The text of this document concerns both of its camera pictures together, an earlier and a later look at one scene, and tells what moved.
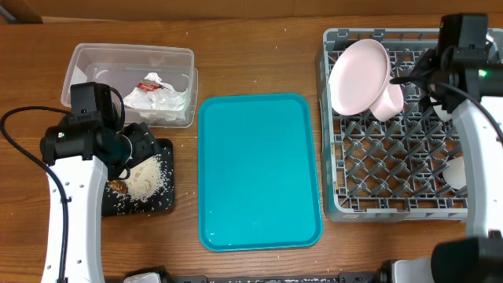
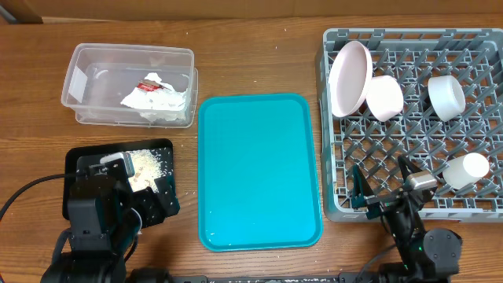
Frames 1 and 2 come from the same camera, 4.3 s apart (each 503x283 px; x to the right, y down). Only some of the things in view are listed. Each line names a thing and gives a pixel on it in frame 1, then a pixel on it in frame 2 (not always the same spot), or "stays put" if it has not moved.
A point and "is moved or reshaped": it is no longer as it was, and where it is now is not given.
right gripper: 421,75 → 360,192
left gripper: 144,139 → 155,211
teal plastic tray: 257,185 stays put
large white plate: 358,76 is moved or reshaped
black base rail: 356,278 stays put
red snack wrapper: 147,86 stays put
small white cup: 456,174 stays put
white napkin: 164,103 stays put
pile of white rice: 145,179 stays put
